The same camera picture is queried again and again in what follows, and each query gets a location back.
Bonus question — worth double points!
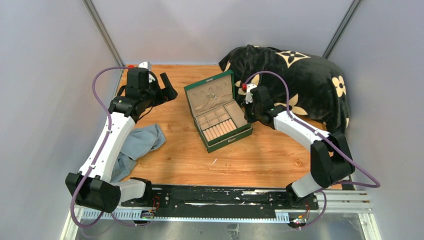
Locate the black floral plush blanket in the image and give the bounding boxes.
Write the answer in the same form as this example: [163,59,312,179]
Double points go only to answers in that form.
[218,44,350,134]

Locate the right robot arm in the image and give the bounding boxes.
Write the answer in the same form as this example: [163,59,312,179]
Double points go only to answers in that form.
[243,83,356,209]

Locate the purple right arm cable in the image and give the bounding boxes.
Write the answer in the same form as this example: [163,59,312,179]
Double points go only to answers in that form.
[241,70,381,229]

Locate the silver necklace jewelry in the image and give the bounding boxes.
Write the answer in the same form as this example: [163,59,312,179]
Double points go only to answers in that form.
[206,92,218,101]

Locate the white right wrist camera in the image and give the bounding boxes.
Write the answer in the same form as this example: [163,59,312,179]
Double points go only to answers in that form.
[245,83,257,104]

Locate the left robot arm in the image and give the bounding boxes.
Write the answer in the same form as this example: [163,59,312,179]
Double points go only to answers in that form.
[65,66,178,213]

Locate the green jewelry box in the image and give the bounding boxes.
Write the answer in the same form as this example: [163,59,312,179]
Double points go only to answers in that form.
[183,70,253,153]

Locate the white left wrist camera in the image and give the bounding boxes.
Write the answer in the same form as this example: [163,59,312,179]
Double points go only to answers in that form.
[137,61,152,71]

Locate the green jewelry tray insert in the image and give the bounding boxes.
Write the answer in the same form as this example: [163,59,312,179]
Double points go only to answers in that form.
[195,100,248,144]

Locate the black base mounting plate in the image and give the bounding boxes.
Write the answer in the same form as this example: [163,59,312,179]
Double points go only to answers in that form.
[121,184,319,220]

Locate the light blue cloth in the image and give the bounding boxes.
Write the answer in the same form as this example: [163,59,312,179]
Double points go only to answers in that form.
[110,124,166,183]

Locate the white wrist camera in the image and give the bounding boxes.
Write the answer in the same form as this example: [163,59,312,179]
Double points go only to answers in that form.
[245,83,257,104]
[137,61,152,71]

